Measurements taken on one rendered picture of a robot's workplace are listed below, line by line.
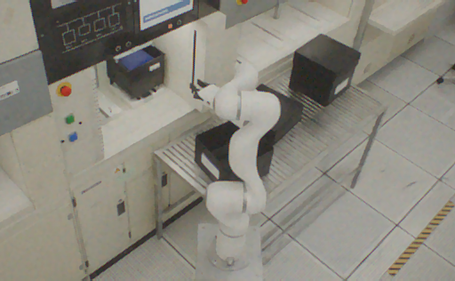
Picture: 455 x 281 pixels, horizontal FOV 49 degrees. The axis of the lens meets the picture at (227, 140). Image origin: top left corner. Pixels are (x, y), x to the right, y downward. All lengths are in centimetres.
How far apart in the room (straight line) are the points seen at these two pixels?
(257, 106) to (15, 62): 82
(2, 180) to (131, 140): 60
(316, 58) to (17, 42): 166
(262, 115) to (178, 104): 106
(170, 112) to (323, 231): 132
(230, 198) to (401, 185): 211
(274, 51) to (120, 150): 122
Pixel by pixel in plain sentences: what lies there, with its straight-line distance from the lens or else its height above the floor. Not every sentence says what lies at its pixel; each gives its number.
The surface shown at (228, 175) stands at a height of 90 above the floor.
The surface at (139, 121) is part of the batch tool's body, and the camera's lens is 255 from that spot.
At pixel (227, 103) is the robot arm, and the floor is 154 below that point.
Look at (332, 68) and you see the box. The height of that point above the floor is 101.
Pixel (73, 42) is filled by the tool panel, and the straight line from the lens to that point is 191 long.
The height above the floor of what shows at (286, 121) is 86.
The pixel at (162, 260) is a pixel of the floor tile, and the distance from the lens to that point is 304.
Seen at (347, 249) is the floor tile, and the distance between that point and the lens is 326.
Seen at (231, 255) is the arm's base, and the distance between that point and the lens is 210.
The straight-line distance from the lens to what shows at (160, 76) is 262.
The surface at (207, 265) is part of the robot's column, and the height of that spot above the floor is 76.
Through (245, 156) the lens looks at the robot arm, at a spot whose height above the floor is 135.
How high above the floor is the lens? 258
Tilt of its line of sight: 44 degrees down
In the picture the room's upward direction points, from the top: 7 degrees clockwise
